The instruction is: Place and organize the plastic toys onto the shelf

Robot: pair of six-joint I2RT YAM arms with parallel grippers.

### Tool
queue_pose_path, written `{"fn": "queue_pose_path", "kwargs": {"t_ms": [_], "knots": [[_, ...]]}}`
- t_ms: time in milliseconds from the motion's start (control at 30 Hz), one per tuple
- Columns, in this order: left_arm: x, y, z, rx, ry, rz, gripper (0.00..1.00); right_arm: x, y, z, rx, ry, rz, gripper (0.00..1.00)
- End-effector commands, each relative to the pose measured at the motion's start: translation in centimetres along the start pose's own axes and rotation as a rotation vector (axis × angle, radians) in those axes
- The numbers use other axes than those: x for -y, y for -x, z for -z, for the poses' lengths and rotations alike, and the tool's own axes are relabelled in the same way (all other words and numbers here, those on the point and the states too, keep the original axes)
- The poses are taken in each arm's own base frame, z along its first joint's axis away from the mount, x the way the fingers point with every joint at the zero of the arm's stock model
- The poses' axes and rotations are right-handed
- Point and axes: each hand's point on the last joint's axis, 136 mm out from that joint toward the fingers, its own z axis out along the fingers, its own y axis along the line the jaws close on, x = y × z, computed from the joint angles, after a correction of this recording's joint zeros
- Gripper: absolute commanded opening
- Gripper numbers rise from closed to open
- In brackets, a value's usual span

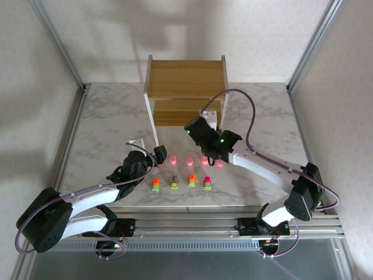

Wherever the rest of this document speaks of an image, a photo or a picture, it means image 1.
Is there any two-tier wooden shelf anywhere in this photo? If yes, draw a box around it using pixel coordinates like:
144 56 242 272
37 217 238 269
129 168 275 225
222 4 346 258
143 54 231 148

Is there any dark grey panel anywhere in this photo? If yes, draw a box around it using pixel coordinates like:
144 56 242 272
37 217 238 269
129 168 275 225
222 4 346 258
27 250 346 280

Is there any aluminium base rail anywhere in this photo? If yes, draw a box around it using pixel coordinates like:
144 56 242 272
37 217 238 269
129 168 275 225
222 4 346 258
30 205 346 239

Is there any aluminium table side rail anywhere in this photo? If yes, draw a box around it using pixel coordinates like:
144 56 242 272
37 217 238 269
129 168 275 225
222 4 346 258
287 86 317 173
55 86 89 189

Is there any grey slotted cable duct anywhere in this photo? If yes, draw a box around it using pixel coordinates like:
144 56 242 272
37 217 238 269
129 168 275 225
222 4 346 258
34 240 262 252

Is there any aluminium frame post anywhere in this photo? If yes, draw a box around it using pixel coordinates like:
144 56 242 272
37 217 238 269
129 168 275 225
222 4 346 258
27 0 87 91
286 0 346 93

